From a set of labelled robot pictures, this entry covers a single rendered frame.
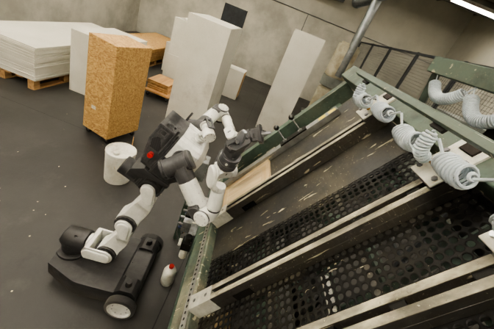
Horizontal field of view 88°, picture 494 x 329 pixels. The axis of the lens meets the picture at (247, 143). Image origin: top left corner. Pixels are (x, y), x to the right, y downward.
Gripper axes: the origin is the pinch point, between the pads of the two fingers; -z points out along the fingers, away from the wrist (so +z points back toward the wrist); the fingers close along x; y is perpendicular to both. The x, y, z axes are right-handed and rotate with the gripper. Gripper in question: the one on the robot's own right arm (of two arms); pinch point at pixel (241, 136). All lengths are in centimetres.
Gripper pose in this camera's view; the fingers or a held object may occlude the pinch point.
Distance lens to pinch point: 98.7
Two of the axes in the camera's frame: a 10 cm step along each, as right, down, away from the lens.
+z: -3.9, 6.5, 6.5
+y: 6.8, 6.8, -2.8
